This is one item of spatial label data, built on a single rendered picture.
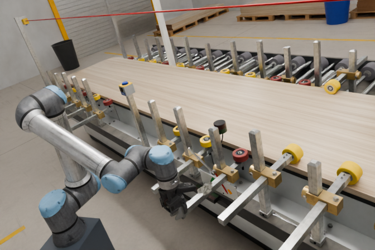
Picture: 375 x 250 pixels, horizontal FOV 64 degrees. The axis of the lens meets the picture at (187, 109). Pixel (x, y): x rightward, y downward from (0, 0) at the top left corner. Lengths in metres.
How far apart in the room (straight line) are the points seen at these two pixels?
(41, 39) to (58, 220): 7.63
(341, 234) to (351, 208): 0.13
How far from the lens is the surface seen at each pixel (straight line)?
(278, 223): 1.50
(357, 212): 1.52
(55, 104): 1.56
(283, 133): 1.69
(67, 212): 1.82
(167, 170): 1.20
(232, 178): 1.51
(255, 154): 1.29
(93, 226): 1.94
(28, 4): 9.10
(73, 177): 1.80
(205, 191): 1.45
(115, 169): 1.20
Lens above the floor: 1.83
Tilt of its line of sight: 26 degrees down
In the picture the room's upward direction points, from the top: 14 degrees counter-clockwise
